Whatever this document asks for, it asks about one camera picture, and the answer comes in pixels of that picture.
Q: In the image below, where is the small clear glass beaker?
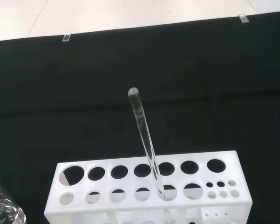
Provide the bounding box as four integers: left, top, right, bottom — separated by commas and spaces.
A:
0, 170, 27, 224

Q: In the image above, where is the black table cloth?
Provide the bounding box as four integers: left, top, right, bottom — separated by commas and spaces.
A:
0, 9, 280, 224

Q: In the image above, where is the white test tube rack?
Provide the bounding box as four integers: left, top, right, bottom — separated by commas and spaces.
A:
43, 150, 251, 224

